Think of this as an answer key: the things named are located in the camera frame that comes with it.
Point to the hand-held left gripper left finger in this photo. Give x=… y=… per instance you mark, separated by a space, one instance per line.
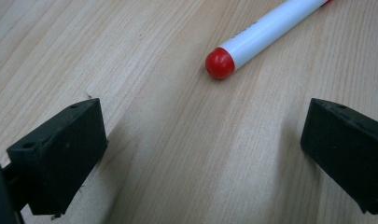
x=62 y=155

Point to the red marker pen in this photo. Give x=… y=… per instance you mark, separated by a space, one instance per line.
x=219 y=63

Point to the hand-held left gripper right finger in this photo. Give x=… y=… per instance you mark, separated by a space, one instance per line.
x=348 y=149

